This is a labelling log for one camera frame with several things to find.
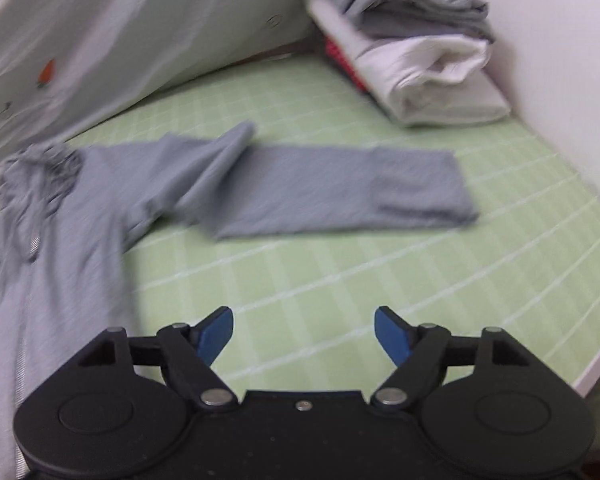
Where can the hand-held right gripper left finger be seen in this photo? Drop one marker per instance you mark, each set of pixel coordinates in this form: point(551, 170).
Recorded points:
point(215, 334)

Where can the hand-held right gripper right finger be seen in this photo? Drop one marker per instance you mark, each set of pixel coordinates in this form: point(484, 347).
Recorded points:
point(393, 334)

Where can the grey long-sleeved garment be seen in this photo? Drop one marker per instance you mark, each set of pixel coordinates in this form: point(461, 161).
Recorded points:
point(305, 185)

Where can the green checked bed sheet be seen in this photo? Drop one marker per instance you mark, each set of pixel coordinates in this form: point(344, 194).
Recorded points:
point(330, 285)

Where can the red patterned folded garment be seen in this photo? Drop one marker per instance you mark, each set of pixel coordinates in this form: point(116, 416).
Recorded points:
point(337, 57)

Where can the white blanket with carrot print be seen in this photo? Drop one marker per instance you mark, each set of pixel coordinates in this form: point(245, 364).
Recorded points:
point(130, 35)

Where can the grey folded garment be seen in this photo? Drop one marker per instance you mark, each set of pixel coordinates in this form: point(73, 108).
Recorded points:
point(405, 15)

